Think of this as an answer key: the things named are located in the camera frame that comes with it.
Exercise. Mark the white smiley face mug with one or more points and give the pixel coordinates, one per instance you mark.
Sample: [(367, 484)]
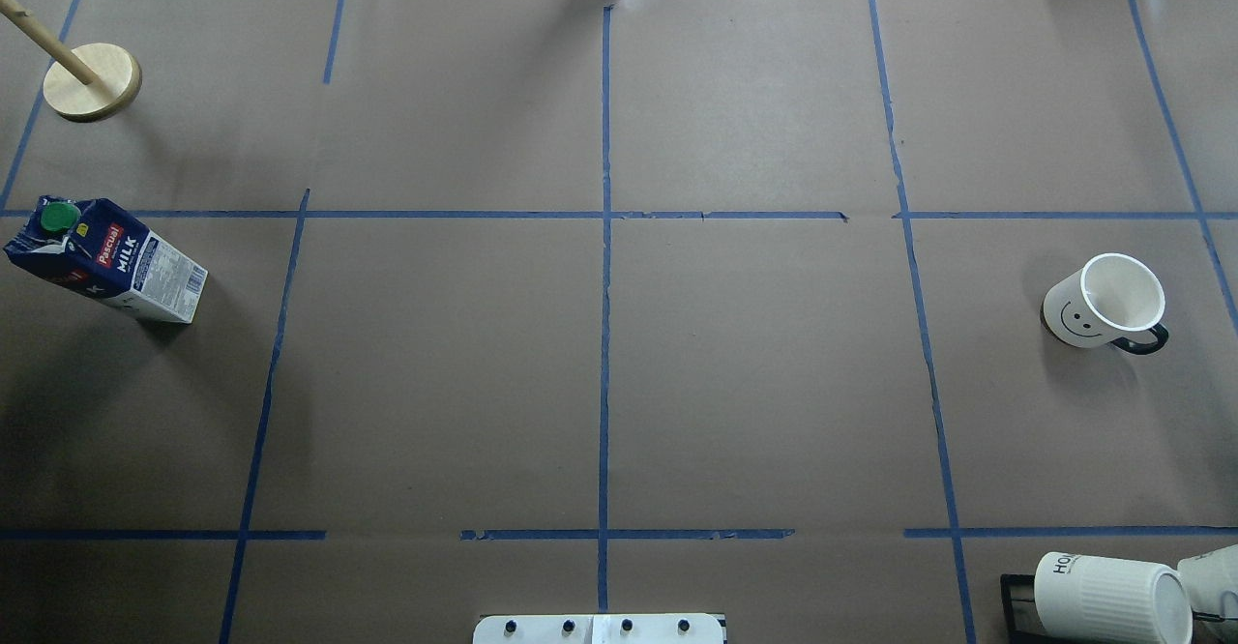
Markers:
[(1113, 299)]

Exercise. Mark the blue white milk carton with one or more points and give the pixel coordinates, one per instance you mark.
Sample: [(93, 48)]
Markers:
[(104, 253)]

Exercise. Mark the white ribbed HOME mug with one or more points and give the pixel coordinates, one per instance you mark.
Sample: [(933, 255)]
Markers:
[(1094, 598)]

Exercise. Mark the wooden mug tree stand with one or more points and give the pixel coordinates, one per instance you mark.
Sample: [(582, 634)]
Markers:
[(83, 84)]

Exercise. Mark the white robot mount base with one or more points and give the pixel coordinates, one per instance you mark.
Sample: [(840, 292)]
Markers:
[(602, 628)]

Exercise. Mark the black wire mug rack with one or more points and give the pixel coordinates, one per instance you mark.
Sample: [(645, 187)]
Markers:
[(1021, 618)]

